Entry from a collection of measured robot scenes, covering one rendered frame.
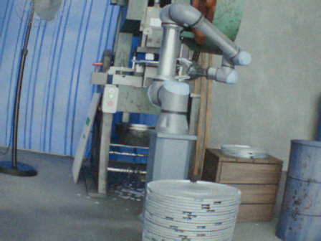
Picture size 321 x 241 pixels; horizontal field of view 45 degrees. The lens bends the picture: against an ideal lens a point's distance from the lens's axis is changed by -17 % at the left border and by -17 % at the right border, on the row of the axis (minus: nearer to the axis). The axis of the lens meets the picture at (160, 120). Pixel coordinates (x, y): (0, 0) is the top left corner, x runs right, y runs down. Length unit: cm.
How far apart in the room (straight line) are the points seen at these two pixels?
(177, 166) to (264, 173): 50
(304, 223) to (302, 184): 19
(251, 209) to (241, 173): 22
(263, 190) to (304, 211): 47
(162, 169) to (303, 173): 68
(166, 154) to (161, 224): 79
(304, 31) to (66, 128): 269
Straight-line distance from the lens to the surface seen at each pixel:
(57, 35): 392
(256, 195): 230
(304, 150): 191
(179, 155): 204
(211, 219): 125
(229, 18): 263
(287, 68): 449
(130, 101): 257
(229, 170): 222
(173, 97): 204
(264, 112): 435
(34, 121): 393
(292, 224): 197
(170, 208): 125
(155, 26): 277
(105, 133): 251
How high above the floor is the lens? 61
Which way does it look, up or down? 3 degrees down
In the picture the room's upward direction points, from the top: 6 degrees clockwise
